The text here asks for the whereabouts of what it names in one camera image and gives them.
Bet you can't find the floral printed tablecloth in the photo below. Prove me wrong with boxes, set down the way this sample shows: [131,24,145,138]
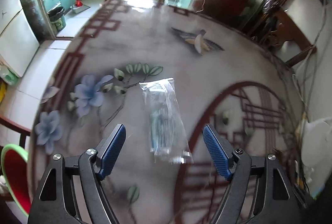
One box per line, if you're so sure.
[28,0,300,223]

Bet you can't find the white refrigerator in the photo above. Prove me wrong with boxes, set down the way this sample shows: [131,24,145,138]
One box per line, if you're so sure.
[0,0,39,77]

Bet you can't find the dark wooden side chair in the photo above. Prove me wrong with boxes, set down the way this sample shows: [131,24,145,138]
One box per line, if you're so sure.
[255,7,317,67]

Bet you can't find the small black green bin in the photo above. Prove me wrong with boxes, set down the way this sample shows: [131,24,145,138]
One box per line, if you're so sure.
[48,6,66,32]

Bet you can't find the white paper towel roll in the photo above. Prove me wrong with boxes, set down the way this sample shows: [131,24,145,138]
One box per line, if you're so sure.
[301,117,331,168]

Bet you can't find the red bin with green rim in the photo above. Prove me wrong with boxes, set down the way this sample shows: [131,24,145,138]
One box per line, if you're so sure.
[1,144,31,217]

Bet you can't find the clear plastic bag blue contents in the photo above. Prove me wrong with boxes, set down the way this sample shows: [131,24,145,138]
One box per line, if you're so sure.
[140,77,193,164]

